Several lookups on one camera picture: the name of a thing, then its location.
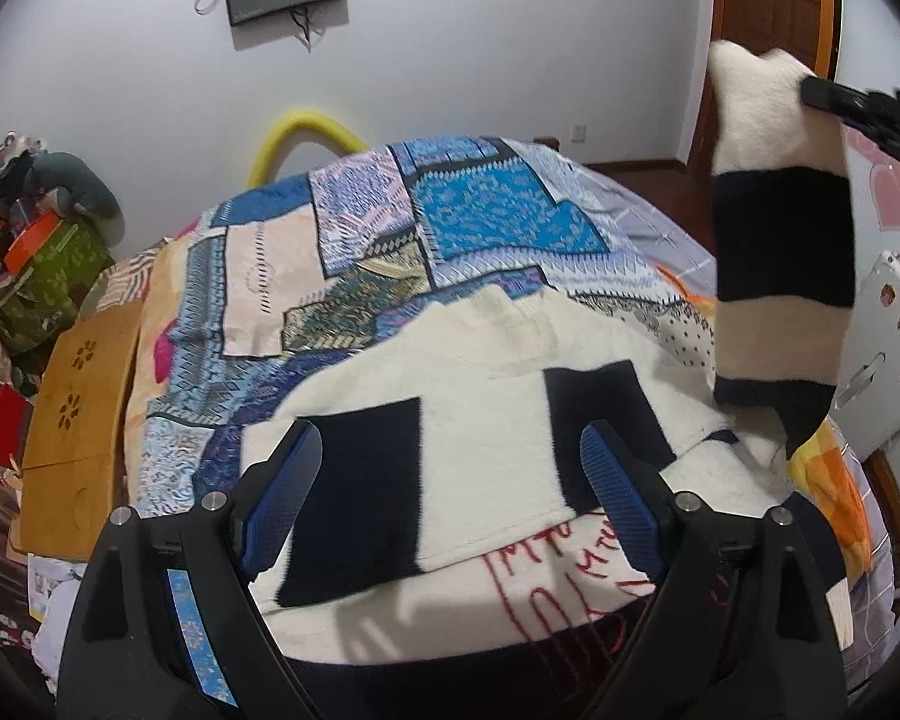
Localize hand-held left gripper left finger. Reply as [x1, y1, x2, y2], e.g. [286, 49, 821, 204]
[58, 418, 323, 720]

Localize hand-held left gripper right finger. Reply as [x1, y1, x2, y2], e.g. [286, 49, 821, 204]
[577, 422, 848, 720]

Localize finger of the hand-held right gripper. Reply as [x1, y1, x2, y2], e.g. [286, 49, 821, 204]
[801, 75, 900, 170]

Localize cream and black sweater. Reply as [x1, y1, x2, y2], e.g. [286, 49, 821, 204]
[240, 41, 857, 668]

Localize white wardrobe door pink hearts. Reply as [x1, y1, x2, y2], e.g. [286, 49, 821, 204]
[832, 15, 900, 245]

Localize wooden lap table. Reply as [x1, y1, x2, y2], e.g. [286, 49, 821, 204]
[7, 300, 145, 562]

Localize white plastic panel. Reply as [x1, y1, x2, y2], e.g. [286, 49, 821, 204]
[829, 250, 900, 460]

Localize orange patterned fleece blanket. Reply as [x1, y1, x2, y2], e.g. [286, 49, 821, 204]
[94, 236, 200, 436]

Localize grey bed sheet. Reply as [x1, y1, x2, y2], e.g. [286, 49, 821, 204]
[562, 154, 721, 301]

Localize pile of papers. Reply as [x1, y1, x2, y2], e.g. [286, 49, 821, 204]
[24, 551, 85, 665]

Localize blue patchwork bed cover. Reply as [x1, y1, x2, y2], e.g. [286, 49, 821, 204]
[124, 136, 721, 522]

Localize red box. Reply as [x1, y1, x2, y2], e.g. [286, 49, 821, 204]
[0, 384, 35, 490]

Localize green patterned storage box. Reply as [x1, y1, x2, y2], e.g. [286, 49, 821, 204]
[0, 221, 117, 357]

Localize orange box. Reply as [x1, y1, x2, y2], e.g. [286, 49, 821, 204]
[4, 210, 62, 272]

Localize yellow foam tube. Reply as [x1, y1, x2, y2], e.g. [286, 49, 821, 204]
[247, 111, 370, 190]

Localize grey plush toy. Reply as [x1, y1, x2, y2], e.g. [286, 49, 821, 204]
[26, 152, 127, 245]

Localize black cable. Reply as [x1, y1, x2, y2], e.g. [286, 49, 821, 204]
[289, 6, 325, 55]

